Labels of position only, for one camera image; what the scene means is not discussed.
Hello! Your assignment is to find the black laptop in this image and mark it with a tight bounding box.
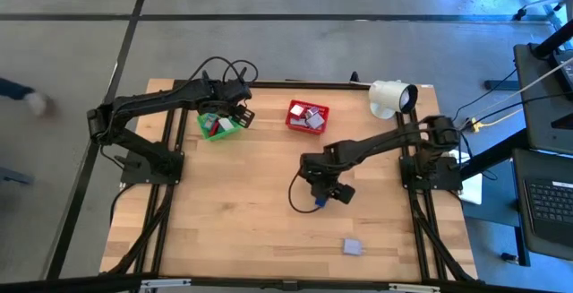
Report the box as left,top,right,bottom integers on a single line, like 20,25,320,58
512,148,573,261

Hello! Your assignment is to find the black aluminium table frame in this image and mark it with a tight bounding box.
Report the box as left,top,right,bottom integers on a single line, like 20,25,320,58
107,79,478,285

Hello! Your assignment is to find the white cable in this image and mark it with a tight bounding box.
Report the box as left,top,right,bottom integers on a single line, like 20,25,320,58
487,57,573,111

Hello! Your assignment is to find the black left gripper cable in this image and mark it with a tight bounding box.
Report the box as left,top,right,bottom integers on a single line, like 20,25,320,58
190,56,260,83

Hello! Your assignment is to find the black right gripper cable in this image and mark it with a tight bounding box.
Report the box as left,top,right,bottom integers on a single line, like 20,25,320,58
288,171,323,214

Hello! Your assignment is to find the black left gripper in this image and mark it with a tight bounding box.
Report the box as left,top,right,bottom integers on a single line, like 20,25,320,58
203,79,256,129

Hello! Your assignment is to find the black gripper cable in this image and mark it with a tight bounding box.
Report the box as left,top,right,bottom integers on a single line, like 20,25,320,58
288,171,323,214
190,56,260,83

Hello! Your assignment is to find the green plastic basket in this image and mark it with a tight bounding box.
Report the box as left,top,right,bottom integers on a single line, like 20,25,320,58
196,107,245,142

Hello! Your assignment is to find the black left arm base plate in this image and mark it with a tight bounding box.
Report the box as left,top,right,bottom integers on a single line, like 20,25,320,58
119,149,185,185

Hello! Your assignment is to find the black crossbar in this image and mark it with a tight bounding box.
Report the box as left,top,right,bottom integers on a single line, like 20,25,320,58
0,272,573,293

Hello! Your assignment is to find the yellow power cable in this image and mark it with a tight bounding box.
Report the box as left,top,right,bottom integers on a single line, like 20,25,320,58
468,108,525,134

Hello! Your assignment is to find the person's leg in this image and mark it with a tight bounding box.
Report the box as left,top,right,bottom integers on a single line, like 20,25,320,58
0,76,36,102

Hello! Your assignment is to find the person's foot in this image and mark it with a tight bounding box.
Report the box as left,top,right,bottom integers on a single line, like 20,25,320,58
24,90,59,118

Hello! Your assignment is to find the black pole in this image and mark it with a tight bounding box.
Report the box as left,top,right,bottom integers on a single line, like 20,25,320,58
530,18,573,59

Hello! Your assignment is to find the white paper sheet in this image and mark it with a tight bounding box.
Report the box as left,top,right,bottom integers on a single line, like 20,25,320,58
456,149,483,206

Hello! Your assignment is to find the silver metal bracket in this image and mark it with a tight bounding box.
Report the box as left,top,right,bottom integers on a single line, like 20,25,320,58
140,278,192,290
388,282,442,293

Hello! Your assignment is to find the red plastic basket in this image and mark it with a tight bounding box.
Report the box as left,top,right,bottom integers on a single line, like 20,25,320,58
285,99,331,136

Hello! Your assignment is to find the grey floor object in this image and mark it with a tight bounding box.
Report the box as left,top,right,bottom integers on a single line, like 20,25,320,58
0,166,36,186

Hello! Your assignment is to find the black stand foot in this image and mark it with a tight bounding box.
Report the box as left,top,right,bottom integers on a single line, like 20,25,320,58
483,79,520,91

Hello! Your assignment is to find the black side desk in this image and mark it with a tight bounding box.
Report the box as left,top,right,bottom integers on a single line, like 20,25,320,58
513,43,573,155

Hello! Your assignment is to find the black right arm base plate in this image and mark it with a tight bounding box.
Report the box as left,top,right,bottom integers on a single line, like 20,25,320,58
398,155,464,192

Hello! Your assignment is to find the black stand beam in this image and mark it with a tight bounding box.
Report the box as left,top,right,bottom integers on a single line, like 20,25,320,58
459,127,530,181

